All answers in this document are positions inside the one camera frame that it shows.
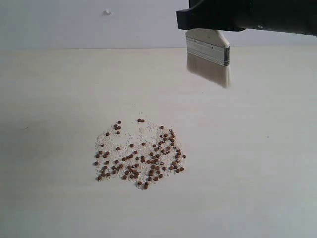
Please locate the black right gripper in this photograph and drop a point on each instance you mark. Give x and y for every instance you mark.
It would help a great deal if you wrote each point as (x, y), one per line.
(288, 16)

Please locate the white paint brush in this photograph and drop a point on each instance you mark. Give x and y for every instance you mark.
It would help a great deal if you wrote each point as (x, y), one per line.
(208, 55)

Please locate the pile of brown pellets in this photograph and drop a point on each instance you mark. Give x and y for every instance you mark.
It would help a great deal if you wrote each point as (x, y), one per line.
(142, 152)

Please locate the white wall plug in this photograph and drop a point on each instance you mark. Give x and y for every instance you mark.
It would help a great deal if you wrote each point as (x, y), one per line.
(107, 12)

